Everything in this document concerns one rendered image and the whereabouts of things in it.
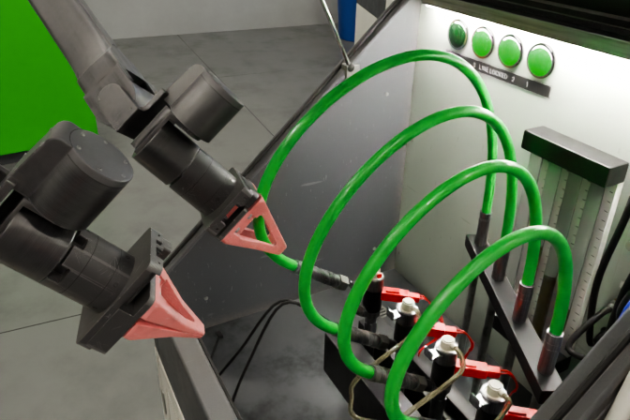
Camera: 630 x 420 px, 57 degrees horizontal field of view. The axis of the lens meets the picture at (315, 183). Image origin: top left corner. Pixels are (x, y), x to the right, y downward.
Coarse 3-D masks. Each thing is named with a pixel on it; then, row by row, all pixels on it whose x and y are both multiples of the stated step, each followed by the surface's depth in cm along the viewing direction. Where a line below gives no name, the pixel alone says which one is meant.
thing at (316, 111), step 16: (384, 64) 67; (400, 64) 68; (448, 64) 72; (464, 64) 73; (352, 80) 66; (480, 80) 75; (336, 96) 66; (480, 96) 77; (320, 112) 66; (304, 128) 65; (288, 144) 65; (496, 144) 82; (272, 160) 66; (272, 176) 66; (256, 224) 68; (272, 256) 71
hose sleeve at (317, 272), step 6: (300, 264) 74; (294, 270) 74; (318, 270) 76; (324, 270) 77; (312, 276) 75; (318, 276) 76; (324, 276) 77; (330, 276) 77; (336, 276) 78; (324, 282) 77; (330, 282) 78; (336, 282) 78
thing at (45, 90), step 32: (0, 0) 323; (0, 32) 329; (32, 32) 338; (0, 64) 336; (32, 64) 344; (64, 64) 354; (0, 96) 342; (32, 96) 352; (64, 96) 361; (0, 128) 350; (32, 128) 359; (96, 128) 380; (0, 160) 361
